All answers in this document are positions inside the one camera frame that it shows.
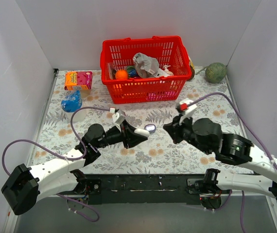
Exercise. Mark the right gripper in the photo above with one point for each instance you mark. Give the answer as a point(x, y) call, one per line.
point(180, 131)

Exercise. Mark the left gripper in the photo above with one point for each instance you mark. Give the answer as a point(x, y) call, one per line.
point(125, 135)

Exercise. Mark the white earbud charging case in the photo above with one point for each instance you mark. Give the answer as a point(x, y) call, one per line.
point(142, 132)

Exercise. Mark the blue earbud charging case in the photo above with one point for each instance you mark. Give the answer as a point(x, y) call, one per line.
point(151, 128)

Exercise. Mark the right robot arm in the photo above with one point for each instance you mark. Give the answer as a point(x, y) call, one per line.
point(230, 149)

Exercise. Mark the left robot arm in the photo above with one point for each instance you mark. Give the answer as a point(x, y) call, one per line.
point(26, 186)

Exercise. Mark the white pump bottle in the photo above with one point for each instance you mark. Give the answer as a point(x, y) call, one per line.
point(166, 69)

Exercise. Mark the orange fruit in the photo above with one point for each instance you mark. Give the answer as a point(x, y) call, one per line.
point(121, 75)

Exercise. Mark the grey crumpled bag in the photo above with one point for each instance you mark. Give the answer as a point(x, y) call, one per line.
point(145, 66)

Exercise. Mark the green melon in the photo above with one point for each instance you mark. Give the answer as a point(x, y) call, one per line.
point(215, 72)

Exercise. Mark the orange pink snack box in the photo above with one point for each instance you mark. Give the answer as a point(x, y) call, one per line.
point(78, 80)

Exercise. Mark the red plastic shopping basket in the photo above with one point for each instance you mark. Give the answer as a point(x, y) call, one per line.
point(168, 50)

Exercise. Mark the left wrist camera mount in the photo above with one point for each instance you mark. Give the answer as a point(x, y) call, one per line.
point(118, 116)

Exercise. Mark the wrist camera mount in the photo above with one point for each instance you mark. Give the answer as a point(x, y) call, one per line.
point(118, 116)
point(185, 108)

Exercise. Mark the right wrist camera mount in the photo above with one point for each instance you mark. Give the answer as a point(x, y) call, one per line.
point(185, 108)

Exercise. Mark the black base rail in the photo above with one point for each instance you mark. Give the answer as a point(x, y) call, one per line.
point(145, 188)

